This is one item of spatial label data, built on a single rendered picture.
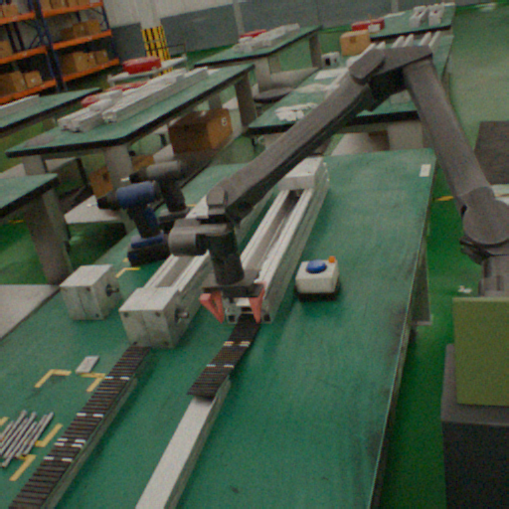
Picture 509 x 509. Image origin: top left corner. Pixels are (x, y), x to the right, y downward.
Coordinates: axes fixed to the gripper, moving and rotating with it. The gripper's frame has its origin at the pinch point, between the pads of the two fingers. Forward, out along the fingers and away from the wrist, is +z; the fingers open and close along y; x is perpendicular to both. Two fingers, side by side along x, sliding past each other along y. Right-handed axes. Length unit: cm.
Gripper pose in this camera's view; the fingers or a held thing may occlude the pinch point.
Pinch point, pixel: (239, 317)
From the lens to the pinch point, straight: 115.7
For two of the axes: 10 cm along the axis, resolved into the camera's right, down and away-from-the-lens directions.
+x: -2.7, 4.5, -8.5
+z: 1.9, 8.9, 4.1
